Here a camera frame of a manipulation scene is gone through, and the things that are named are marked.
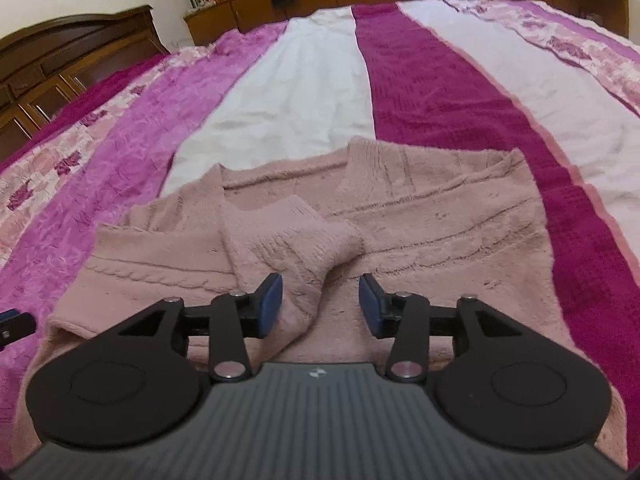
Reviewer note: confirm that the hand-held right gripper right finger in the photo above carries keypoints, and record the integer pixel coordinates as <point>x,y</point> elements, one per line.
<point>371,305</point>

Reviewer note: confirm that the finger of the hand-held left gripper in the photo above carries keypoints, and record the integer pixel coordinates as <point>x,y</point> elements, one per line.
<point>15,327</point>

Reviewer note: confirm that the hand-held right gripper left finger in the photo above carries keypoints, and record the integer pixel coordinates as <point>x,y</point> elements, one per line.
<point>270,305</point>

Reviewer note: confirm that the pink knitted sweater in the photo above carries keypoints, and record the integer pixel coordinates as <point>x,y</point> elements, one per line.
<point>425,220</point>

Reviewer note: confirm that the pink floral striped blanket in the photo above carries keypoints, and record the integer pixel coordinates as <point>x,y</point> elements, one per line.
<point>310,85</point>

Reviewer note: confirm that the dark wooden headboard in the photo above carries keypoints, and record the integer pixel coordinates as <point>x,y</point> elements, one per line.
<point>75,55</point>

